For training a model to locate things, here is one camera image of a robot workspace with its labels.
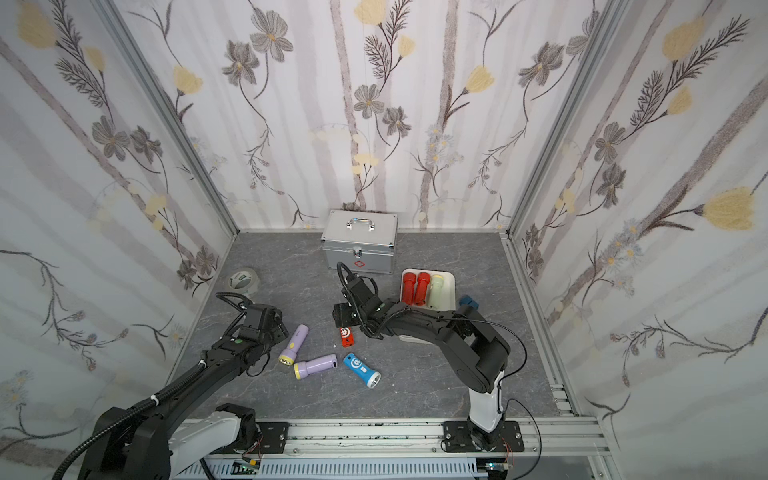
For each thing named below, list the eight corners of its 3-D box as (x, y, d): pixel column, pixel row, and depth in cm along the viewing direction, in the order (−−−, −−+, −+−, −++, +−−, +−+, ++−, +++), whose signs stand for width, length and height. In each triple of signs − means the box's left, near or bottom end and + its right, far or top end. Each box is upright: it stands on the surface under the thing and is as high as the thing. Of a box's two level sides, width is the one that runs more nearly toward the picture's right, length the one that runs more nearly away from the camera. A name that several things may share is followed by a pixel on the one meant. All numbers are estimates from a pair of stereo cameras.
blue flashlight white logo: (342, 367, 88) (340, 362, 85) (350, 356, 90) (349, 350, 87) (374, 391, 84) (373, 387, 80) (382, 379, 86) (382, 375, 82)
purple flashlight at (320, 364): (297, 380, 85) (293, 376, 82) (296, 367, 87) (293, 363, 84) (338, 368, 87) (337, 364, 84) (336, 356, 89) (335, 352, 87)
